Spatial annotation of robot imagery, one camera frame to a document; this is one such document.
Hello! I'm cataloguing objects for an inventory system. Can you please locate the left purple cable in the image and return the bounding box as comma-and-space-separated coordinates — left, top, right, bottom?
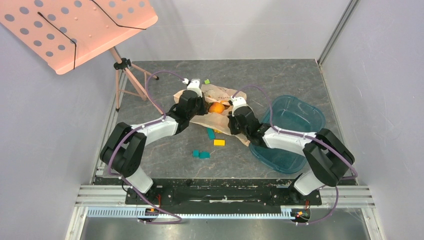
106, 69, 183, 225

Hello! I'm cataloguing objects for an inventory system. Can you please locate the teal transparent plastic tray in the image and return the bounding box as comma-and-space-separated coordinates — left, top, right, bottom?
248, 95, 327, 175

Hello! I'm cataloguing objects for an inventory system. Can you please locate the pink perforated music stand desk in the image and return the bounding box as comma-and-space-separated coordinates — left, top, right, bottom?
0, 0, 158, 75

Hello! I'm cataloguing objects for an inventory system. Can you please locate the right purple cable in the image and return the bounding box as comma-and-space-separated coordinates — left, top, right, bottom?
231, 84, 359, 226

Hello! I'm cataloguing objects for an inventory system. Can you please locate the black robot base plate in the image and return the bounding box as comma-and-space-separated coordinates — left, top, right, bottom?
144, 178, 322, 206

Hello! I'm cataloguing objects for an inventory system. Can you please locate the teal cube block left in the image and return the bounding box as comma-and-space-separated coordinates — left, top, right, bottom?
193, 150, 200, 158

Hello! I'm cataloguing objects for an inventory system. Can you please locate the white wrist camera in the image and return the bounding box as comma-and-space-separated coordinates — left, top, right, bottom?
182, 78, 203, 98
231, 96, 248, 117

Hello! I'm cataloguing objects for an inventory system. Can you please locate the purple cable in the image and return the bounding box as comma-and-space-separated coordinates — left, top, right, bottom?
106, 69, 183, 225
231, 84, 359, 226

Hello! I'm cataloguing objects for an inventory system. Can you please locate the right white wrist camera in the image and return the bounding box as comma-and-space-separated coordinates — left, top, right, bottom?
231, 96, 248, 117

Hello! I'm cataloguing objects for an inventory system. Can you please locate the pink music stand tripod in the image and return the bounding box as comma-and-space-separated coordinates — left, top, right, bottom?
109, 46, 164, 114

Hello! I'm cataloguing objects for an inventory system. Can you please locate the teal block near bag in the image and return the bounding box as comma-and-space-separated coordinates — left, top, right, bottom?
206, 128, 216, 140

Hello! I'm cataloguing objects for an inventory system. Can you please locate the yellow rectangular block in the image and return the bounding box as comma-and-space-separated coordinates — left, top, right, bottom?
213, 139, 226, 147

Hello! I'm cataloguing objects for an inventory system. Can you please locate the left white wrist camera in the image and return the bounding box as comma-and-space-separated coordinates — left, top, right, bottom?
182, 78, 203, 98

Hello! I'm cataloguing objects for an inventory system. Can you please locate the translucent orange plastic bag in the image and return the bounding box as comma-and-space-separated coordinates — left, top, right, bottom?
190, 84, 250, 146

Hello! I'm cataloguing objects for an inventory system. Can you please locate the orange fake fruit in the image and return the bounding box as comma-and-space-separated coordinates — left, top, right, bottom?
208, 102, 226, 114

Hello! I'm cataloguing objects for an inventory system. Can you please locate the teal cube block right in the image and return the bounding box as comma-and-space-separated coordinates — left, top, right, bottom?
198, 151, 211, 159

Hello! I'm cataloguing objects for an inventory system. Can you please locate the aluminium frame rail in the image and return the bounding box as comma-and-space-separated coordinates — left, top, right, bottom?
65, 185, 384, 240

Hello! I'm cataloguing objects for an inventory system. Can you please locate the teal cube block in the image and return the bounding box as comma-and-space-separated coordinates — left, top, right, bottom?
193, 150, 200, 158
198, 151, 211, 159

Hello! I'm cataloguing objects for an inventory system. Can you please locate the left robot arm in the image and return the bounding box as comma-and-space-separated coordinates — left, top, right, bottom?
99, 89, 208, 204

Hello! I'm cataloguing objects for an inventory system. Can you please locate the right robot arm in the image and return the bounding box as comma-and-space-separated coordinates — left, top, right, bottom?
228, 104, 355, 204

